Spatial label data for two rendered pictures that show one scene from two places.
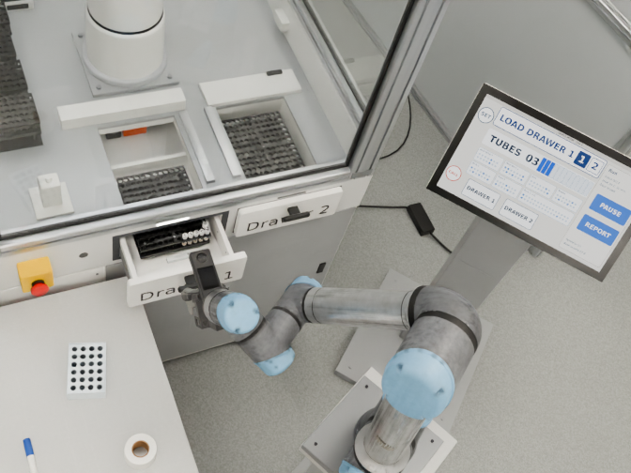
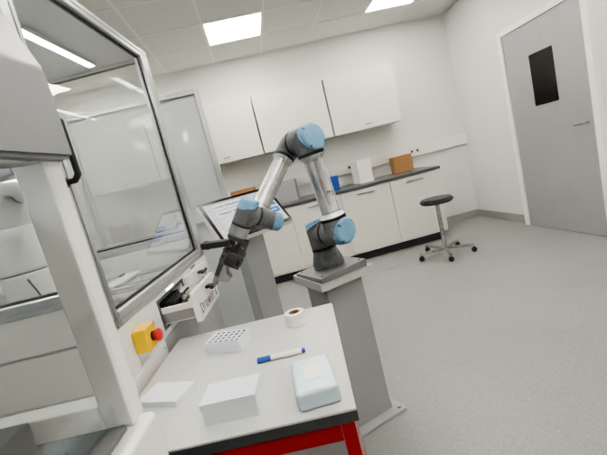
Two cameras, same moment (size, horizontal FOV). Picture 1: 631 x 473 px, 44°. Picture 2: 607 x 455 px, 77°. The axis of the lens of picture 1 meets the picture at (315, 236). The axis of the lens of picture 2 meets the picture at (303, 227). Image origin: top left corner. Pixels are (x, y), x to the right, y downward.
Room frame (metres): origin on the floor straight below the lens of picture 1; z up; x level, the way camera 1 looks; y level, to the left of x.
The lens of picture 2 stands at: (-0.39, 1.02, 1.25)
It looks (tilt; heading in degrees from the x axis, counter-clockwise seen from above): 9 degrees down; 313
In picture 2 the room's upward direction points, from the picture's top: 14 degrees counter-clockwise
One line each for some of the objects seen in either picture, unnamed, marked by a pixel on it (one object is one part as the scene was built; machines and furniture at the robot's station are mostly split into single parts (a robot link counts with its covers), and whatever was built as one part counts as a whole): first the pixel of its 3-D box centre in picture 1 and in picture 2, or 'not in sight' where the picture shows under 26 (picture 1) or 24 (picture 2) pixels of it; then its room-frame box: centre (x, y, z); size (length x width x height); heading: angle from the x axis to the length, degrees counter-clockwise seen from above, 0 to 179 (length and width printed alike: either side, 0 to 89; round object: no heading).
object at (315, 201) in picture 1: (288, 211); (198, 278); (1.20, 0.09, 0.87); 0.29 x 0.02 x 0.11; 131
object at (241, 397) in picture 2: not in sight; (233, 398); (0.34, 0.59, 0.79); 0.13 x 0.09 x 0.05; 40
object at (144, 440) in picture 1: (140, 451); (295, 317); (0.51, 0.19, 0.78); 0.07 x 0.07 x 0.04
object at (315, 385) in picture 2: not in sight; (314, 379); (0.20, 0.46, 0.78); 0.15 x 0.10 x 0.04; 137
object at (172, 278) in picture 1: (187, 279); (206, 294); (0.90, 0.25, 0.87); 0.29 x 0.02 x 0.11; 131
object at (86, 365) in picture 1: (86, 370); (228, 340); (0.64, 0.38, 0.78); 0.12 x 0.08 x 0.04; 25
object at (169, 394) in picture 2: not in sight; (166, 394); (0.58, 0.63, 0.77); 0.13 x 0.09 x 0.02; 22
